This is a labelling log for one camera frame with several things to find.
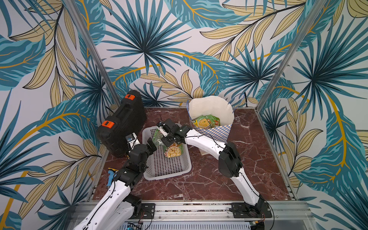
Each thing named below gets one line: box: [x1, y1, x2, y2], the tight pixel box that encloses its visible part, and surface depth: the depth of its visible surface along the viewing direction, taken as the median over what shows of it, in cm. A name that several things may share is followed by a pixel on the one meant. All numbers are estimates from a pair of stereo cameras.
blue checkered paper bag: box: [186, 95, 235, 143], surface depth 90 cm
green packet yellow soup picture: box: [163, 141, 184, 159], surface depth 94 cm
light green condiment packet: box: [200, 114, 221, 128], surface depth 105 cm
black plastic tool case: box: [96, 90, 147, 159], surface depth 83 cm
